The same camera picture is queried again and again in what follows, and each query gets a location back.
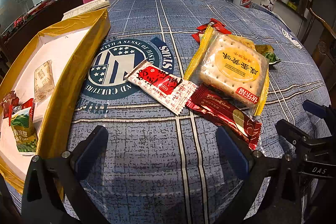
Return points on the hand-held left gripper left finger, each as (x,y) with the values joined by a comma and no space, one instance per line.
(89,151)

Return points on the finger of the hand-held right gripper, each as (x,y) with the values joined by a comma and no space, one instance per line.
(315,108)
(291,132)

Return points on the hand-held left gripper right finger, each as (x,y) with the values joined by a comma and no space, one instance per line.
(234,154)

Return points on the white foam box yellow tape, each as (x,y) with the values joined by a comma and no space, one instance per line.
(78,61)

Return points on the dark red wafer packet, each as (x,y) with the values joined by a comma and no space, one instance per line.
(223,112)

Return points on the blue printed tablecloth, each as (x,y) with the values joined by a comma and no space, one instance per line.
(147,155)

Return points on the small green snack packet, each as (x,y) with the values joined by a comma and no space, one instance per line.
(271,57)

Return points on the green pea snack packet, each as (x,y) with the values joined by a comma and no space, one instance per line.
(23,132)

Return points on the red black snack packet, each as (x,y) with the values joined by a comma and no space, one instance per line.
(25,106)

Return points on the wooden chair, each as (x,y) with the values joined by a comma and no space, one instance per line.
(324,29)

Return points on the clear snack packet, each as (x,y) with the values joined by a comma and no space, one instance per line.
(44,79)

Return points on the yellow biscuit packet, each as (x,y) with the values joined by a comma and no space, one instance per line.
(231,66)

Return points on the dark red candy packet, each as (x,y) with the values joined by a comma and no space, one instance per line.
(8,104)

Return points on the orange yellow snack packet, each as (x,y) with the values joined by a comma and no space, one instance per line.
(245,42)

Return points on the white red snack packet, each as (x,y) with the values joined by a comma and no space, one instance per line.
(160,86)

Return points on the small red candy packet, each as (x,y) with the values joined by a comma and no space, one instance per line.
(214,24)
(198,36)

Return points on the open notebook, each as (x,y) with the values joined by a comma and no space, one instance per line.
(89,7)

